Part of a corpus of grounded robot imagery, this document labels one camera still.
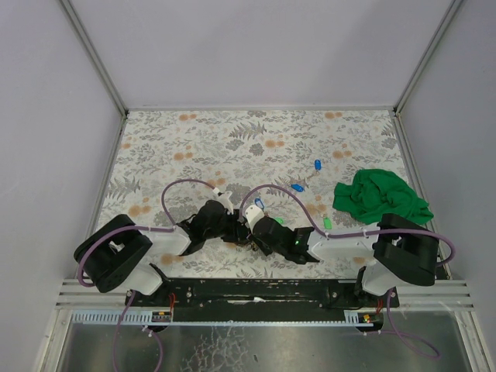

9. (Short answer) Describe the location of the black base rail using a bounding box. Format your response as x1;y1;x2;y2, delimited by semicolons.
131;278;399;319

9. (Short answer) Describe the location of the floral table mat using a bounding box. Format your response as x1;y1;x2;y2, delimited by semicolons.
79;108;450;281

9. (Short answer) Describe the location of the blue tag key upper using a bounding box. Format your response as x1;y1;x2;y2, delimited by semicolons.
308;160;322;179

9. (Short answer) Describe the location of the aluminium frame post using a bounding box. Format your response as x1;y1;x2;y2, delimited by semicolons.
57;0;129;117
393;0;465;116

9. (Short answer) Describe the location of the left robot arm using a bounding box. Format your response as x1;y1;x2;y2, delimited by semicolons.
74;200;251;295

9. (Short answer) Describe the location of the spiral keyring with yellow handle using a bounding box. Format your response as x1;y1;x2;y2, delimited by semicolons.
239;198;274;256

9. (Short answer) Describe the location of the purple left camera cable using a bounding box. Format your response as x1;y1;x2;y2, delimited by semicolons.
78;179;222;288

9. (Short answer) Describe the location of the purple camera cable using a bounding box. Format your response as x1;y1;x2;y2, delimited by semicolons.
239;184;456;268
78;179;222;288

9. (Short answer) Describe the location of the right aluminium frame post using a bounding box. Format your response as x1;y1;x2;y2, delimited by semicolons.
393;0;465;116

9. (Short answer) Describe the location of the white cable duct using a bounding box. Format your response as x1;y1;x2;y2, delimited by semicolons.
71;309;382;330

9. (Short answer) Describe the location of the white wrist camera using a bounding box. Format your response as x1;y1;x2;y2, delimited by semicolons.
244;205;265;229
212;188;234;215

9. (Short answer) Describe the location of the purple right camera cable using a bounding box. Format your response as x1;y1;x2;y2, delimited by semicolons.
239;184;456;268

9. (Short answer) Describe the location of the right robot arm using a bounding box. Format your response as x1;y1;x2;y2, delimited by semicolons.
245;205;439;296

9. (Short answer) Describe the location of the blue tag key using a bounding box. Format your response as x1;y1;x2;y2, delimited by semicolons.
308;160;322;179
291;182;306;193

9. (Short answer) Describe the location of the purple floor cable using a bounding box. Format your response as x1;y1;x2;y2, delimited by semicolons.
363;290;441;360
112;290;166;372

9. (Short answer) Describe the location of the purple floor cable left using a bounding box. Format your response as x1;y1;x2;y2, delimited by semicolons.
112;290;166;372

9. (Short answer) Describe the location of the purple floor cable right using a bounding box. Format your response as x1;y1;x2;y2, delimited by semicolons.
363;290;441;360

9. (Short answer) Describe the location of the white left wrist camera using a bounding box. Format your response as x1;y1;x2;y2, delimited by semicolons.
212;188;234;215

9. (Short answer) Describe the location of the left aluminium frame post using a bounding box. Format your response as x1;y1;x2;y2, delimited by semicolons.
57;0;129;117

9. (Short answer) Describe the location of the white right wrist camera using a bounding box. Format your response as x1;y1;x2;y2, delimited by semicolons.
244;205;265;229

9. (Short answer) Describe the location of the green tag key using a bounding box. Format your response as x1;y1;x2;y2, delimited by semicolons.
319;212;332;230

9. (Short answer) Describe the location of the green cloth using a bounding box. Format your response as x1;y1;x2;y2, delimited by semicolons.
332;169;434;225

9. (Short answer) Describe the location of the blue tag key lower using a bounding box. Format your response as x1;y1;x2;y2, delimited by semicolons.
291;182;306;193

